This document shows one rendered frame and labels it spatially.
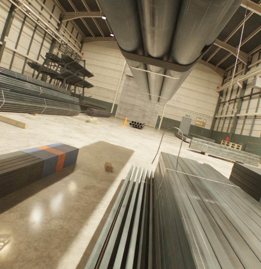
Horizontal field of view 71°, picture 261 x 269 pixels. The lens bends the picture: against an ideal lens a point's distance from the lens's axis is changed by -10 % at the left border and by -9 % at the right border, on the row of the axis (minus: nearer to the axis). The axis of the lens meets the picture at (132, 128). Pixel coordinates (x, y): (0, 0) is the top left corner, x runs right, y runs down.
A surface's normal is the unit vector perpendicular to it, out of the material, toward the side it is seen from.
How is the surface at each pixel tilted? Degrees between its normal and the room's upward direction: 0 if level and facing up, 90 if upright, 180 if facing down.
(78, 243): 0
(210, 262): 0
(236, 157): 90
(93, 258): 45
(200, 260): 0
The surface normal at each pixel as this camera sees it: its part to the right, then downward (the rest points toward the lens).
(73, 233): 0.26, -0.96
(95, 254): 0.86, -0.50
